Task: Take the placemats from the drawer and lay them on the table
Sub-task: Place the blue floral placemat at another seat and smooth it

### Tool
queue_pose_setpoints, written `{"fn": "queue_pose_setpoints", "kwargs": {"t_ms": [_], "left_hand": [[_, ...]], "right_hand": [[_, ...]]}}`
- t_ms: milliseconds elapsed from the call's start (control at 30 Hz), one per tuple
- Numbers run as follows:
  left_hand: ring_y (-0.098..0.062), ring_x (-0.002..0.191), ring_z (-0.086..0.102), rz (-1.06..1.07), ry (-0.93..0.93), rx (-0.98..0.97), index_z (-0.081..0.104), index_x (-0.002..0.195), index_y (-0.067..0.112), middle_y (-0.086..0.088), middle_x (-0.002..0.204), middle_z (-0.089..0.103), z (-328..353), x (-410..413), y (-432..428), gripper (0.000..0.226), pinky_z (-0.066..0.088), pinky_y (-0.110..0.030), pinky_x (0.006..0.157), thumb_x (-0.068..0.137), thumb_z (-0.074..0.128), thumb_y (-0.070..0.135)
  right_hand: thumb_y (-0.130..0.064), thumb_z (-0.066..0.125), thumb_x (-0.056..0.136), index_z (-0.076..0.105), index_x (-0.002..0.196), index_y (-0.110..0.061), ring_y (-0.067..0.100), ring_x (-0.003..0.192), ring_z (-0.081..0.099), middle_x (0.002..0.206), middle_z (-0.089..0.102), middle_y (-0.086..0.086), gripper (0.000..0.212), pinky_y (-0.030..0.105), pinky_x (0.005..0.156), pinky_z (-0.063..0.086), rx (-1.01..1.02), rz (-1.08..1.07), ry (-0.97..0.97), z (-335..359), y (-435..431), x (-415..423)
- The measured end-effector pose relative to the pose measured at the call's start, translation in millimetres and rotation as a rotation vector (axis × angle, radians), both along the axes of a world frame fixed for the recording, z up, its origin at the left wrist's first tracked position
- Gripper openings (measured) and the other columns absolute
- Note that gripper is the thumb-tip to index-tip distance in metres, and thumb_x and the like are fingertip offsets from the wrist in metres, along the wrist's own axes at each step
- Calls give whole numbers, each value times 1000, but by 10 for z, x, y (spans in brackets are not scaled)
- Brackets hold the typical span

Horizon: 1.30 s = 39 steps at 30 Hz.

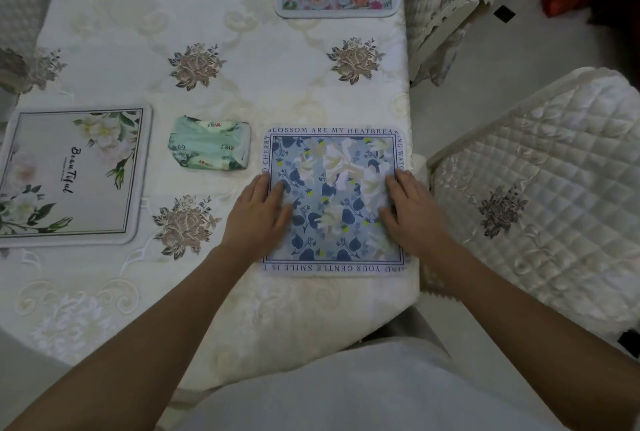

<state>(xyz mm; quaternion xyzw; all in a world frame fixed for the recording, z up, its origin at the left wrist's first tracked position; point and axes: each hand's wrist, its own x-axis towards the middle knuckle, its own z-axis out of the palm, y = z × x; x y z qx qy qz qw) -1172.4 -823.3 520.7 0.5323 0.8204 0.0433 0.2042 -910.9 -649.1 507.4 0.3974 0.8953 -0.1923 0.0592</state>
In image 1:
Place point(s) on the person's right hand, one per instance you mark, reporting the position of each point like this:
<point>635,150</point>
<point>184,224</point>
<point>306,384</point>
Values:
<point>415,220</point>

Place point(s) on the person's right forearm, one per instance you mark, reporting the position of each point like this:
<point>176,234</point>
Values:
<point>520,335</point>

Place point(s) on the person's left thumb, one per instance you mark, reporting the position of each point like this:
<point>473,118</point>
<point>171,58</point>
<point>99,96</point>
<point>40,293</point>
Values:
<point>287,221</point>

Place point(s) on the person's right thumb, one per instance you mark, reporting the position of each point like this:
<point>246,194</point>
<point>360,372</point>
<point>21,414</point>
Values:
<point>386,220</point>

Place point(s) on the person's left forearm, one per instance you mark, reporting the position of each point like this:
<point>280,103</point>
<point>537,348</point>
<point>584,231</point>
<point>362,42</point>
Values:
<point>150,340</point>

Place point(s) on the green tissue packet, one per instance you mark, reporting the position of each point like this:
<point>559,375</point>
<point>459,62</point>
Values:
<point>210,143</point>

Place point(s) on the cream embroidered floral tablecloth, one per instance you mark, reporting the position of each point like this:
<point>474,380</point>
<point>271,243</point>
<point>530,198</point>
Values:
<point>210,35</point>

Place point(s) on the person's white garment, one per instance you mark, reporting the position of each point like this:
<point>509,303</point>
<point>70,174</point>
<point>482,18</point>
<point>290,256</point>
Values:
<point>360,385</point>

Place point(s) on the blue floral square placemat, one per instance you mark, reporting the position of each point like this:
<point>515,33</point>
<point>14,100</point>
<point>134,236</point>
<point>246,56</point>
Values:
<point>335,195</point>

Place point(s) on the person's left hand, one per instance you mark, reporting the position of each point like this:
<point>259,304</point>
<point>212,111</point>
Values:
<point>255,225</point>

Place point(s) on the grey placemat with white flowers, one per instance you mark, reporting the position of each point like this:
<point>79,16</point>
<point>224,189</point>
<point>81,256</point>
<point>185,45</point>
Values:
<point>65,180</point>

